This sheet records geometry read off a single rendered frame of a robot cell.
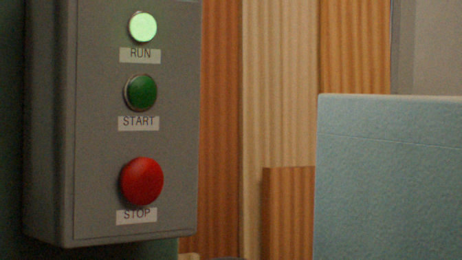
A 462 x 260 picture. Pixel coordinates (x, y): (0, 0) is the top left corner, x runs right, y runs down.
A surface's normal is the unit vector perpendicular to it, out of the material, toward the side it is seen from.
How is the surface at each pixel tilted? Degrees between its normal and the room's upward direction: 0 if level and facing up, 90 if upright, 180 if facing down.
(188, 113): 90
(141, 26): 90
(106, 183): 90
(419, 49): 90
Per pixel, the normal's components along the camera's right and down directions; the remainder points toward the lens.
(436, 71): 0.51, 0.06
